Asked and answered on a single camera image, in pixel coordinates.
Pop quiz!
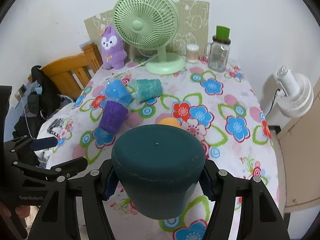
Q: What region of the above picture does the dark teal cup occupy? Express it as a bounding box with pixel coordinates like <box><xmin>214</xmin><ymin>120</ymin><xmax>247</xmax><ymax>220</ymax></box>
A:
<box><xmin>111</xmin><ymin>124</ymin><xmax>206</xmax><ymax>220</ymax></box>

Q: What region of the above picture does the purple plastic cup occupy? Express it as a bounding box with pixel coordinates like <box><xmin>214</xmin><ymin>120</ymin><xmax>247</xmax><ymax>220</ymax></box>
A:
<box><xmin>99</xmin><ymin>99</ymin><xmax>129</xmax><ymax>134</ymax></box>

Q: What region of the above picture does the blue plastic cup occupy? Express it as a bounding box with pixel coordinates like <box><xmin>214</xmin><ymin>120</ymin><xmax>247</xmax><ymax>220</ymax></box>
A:
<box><xmin>105</xmin><ymin>79</ymin><xmax>133</xmax><ymax>105</ymax></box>

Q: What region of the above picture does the turquoise plastic cup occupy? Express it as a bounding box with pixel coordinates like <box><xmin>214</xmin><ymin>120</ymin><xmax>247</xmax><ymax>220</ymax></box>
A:
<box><xmin>129</xmin><ymin>79</ymin><xmax>163</xmax><ymax>102</ymax></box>

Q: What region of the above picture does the orange plastic cup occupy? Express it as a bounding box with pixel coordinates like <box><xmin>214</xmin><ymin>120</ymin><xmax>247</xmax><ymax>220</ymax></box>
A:
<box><xmin>158</xmin><ymin>117</ymin><xmax>181</xmax><ymax>128</ymax></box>

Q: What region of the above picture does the left hand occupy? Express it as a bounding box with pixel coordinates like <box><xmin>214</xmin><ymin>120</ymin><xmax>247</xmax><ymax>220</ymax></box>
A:
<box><xmin>0</xmin><ymin>202</ymin><xmax>30</xmax><ymax>218</ymax></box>

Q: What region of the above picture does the black clothes pile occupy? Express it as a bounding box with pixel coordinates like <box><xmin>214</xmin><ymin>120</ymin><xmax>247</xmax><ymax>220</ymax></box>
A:
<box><xmin>12</xmin><ymin>66</ymin><xmax>75</xmax><ymax>138</ymax></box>

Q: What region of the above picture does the white printed t-shirt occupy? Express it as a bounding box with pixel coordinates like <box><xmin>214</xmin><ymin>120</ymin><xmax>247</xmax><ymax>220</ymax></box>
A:
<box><xmin>35</xmin><ymin>115</ymin><xmax>74</xmax><ymax>168</ymax></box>

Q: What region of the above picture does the wooden chair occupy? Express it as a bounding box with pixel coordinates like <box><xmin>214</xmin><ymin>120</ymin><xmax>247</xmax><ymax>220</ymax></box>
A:
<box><xmin>28</xmin><ymin>42</ymin><xmax>103</xmax><ymax>99</ymax></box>

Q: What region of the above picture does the floral tablecloth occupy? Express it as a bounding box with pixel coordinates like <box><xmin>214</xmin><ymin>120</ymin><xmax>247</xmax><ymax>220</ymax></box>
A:
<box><xmin>46</xmin><ymin>59</ymin><xmax>279</xmax><ymax>239</ymax></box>

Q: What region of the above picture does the purple plush toy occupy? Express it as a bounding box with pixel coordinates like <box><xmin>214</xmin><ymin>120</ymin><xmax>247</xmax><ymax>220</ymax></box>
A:
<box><xmin>100</xmin><ymin>25</ymin><xmax>127</xmax><ymax>69</ymax></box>

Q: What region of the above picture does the white floor fan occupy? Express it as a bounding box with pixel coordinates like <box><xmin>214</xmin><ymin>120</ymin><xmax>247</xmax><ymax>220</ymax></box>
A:
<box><xmin>264</xmin><ymin>66</ymin><xmax>314</xmax><ymax>119</ymax></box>

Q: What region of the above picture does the glass mason jar mug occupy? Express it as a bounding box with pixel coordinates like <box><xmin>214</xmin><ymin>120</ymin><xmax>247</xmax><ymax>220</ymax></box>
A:
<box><xmin>204</xmin><ymin>26</ymin><xmax>231</xmax><ymax>72</ymax></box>

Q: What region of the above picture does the green desk fan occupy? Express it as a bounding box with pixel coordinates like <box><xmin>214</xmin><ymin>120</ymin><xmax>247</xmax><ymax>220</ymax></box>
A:
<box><xmin>113</xmin><ymin>0</ymin><xmax>185</xmax><ymax>75</ymax></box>

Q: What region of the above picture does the cotton swab container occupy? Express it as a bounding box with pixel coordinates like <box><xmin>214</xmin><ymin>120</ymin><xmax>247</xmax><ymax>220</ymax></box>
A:
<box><xmin>186</xmin><ymin>44</ymin><xmax>199</xmax><ymax>63</ymax></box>

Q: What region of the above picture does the beige patterned cardboard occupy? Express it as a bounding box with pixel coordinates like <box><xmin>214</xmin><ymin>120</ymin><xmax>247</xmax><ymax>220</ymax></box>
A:
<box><xmin>84</xmin><ymin>0</ymin><xmax>209</xmax><ymax>55</ymax></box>

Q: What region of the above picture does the white fan cable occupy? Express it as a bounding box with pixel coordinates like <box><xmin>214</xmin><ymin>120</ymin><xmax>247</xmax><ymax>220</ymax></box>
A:
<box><xmin>114</xmin><ymin>53</ymin><xmax>160</xmax><ymax>77</ymax></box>

